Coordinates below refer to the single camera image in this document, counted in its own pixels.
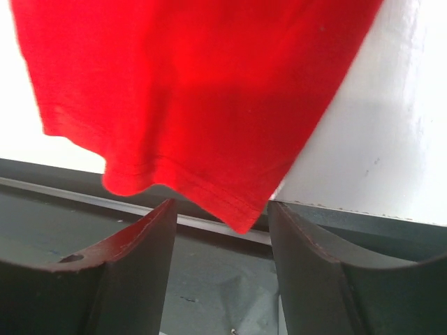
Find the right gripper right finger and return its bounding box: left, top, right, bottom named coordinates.
left=268, top=202, right=446, bottom=334

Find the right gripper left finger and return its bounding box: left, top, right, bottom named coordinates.
left=1, top=200, right=177, bottom=334

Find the red t shirt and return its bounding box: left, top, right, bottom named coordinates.
left=10, top=1, right=381, bottom=234

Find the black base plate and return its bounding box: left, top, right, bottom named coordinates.
left=0, top=157, right=447, bottom=335

